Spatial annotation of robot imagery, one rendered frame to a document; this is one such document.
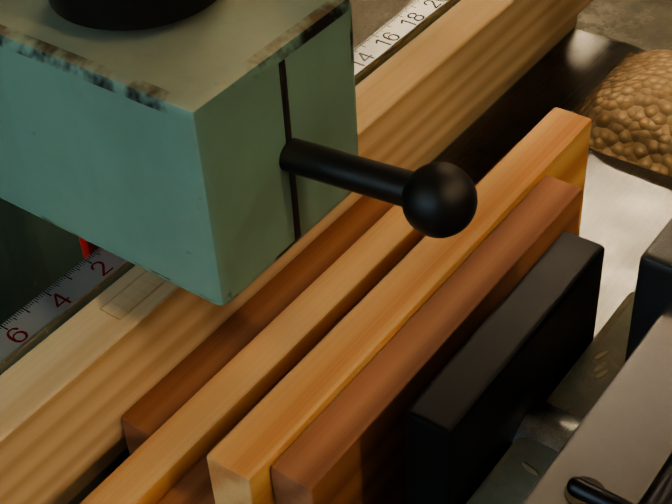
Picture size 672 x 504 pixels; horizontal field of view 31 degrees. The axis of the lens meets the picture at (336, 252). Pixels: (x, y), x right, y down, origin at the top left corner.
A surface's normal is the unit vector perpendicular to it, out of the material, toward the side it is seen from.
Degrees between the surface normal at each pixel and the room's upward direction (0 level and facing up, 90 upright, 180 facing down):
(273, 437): 0
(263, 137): 90
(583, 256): 0
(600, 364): 0
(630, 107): 32
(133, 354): 90
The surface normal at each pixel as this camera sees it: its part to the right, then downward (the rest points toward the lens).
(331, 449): -0.05, -0.75
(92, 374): 0.80, 0.36
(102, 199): -0.59, 0.55
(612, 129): -0.70, 0.15
